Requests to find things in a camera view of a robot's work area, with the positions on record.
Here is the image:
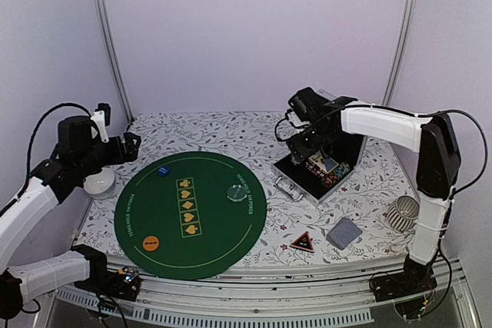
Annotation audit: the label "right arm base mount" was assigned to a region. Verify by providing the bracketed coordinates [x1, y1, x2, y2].
[369, 264, 437, 302]

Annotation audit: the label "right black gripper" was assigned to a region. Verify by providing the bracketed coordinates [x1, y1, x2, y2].
[287, 122, 332, 161]

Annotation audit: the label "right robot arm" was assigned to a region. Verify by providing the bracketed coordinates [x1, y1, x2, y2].
[276, 87, 461, 294]

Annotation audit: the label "aluminium frame post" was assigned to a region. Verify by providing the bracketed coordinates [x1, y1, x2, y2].
[94, 0, 135, 124]
[381, 0, 417, 108]

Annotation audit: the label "blue small blind button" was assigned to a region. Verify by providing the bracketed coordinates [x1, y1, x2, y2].
[156, 166, 171, 177]

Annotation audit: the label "red black triangular button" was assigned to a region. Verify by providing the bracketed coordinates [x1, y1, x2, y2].
[290, 231, 314, 253]

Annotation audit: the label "front row poker chips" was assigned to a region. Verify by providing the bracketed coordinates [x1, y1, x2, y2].
[321, 162, 352, 189]

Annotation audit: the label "aluminium poker chip case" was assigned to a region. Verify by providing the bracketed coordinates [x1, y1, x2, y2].
[272, 88, 367, 204]

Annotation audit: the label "right aluminium frame post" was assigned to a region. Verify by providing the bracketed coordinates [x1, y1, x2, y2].
[381, 0, 417, 108]

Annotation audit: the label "round green poker mat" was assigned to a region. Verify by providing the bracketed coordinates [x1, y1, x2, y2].
[114, 151, 268, 280]

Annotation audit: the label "boxed card deck in case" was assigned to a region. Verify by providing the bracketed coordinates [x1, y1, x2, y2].
[306, 153, 339, 177]

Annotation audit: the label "striped ceramic mug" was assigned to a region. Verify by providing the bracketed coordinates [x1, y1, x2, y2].
[386, 195, 420, 232]

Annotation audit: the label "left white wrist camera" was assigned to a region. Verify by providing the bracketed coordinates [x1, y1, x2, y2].
[91, 103, 111, 144]

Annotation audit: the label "orange big blind button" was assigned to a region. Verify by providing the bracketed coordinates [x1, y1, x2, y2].
[142, 236, 160, 253]

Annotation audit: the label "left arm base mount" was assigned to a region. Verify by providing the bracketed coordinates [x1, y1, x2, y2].
[74, 267, 141, 302]

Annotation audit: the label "white bowl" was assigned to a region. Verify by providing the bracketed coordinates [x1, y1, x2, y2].
[83, 167, 116, 200]

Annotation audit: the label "grey playing card deck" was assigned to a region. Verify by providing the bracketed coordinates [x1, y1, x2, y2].
[326, 217, 362, 250]

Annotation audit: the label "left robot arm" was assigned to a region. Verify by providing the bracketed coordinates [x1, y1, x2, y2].
[1, 103, 141, 320]

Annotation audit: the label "clear dealer button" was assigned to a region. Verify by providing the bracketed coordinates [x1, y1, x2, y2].
[226, 184, 248, 202]

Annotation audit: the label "left aluminium frame post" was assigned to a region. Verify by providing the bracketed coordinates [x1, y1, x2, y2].
[94, 0, 135, 124]

